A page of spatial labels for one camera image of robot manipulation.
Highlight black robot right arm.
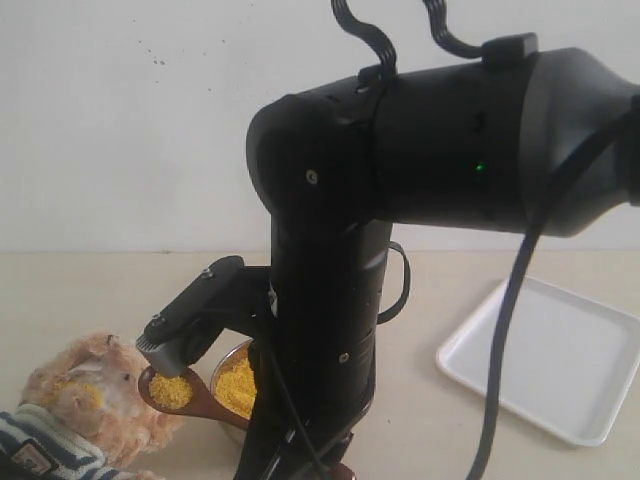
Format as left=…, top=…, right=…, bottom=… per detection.
left=236, top=48, right=639, bottom=479

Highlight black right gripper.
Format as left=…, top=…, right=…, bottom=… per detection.
left=235, top=221, right=392, bottom=479

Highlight yellow millet grains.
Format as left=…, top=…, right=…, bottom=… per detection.
left=148, top=342, right=257, bottom=420

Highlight beige teddy bear striped sweater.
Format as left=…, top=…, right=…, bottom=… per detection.
left=1, top=331, right=182, bottom=479

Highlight black cable loop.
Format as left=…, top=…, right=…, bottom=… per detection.
left=330, top=0, right=540, bottom=81

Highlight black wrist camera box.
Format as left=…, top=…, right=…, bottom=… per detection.
left=136, top=255, right=270, bottom=378

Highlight dark brown wooden spoon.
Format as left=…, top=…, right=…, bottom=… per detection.
left=138, top=359, right=257, bottom=433

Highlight stainless steel bowl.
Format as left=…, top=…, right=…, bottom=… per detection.
left=210, top=340, right=257, bottom=444

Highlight white rectangular plastic tray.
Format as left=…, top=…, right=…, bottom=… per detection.
left=434, top=274, right=640, bottom=448

